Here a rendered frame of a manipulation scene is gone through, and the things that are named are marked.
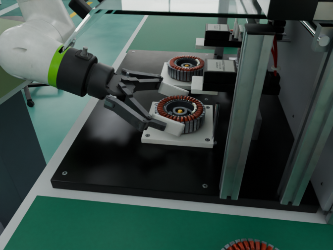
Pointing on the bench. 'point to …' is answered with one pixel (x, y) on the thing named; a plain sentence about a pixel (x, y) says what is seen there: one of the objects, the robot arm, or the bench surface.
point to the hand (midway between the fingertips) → (180, 110)
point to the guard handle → (81, 7)
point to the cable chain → (278, 25)
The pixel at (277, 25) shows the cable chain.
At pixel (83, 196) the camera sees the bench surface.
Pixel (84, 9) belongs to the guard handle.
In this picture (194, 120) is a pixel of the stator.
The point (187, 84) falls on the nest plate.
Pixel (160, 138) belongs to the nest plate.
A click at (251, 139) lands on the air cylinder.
